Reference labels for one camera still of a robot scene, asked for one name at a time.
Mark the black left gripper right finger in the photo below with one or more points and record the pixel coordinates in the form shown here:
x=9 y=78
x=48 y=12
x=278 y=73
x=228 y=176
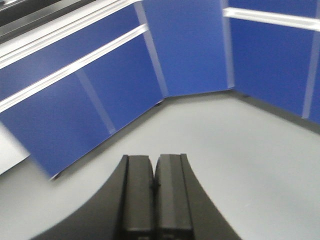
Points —
x=183 y=209

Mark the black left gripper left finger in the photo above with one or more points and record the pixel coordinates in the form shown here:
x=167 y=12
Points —
x=122 y=209

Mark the blue lab cabinet left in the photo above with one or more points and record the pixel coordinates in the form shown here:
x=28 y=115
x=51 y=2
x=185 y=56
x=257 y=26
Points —
x=73 y=82

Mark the blue lab cabinet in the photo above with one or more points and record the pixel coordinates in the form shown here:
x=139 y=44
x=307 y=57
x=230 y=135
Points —
x=73 y=82
x=266 y=51

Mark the blue lab cabinet right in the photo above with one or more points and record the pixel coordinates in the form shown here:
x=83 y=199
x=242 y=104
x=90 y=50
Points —
x=266 y=51

